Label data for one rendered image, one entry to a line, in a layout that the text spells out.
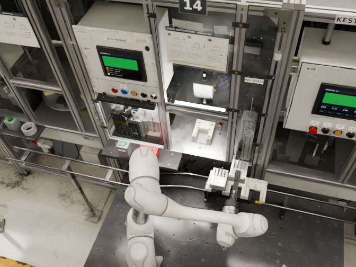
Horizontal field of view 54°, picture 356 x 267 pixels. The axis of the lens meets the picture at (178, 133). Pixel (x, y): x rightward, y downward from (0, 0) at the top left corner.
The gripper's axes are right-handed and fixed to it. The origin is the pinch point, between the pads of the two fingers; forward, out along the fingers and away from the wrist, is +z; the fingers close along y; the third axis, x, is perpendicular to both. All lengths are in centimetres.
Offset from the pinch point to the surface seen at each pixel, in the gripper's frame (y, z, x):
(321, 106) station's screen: 52, 15, -34
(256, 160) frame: -6.6, 19.2, -9.5
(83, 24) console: 77, 24, 87
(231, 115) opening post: 31.9, 19.1, 8.6
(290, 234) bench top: -36, -11, -38
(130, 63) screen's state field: 62, 17, 62
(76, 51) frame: 62, 21, 94
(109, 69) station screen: 56, 17, 75
